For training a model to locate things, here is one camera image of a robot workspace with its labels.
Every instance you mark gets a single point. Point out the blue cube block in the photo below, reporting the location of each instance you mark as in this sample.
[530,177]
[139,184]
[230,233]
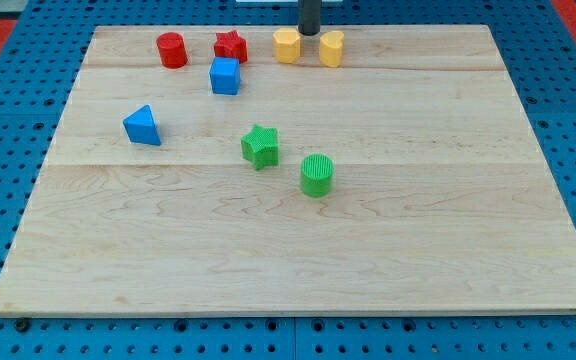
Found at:
[224,76]

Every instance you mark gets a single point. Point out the blue triangle block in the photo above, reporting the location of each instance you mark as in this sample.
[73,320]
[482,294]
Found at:
[141,128]

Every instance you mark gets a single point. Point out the green cylinder block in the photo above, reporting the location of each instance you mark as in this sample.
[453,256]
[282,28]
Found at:
[316,175]

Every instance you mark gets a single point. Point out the green star block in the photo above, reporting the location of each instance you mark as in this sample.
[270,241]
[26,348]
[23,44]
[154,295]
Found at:
[261,147]

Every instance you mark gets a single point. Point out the wooden board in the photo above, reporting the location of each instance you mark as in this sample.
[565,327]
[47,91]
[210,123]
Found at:
[441,204]

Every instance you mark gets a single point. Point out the yellow hexagon block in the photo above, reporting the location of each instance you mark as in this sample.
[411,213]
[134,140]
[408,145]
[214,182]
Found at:
[286,45]

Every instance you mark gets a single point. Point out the yellow heart block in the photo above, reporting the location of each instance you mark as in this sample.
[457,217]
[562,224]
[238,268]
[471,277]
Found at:
[331,47]

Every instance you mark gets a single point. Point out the red star block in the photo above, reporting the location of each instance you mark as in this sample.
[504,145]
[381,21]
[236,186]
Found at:
[231,45]

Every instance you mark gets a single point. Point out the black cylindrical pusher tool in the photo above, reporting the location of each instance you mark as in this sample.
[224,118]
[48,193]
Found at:
[309,16]

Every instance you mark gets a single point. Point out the red cylinder block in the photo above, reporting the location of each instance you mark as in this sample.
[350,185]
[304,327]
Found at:
[172,50]

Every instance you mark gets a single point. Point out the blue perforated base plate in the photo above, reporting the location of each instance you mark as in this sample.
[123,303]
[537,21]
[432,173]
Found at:
[38,66]

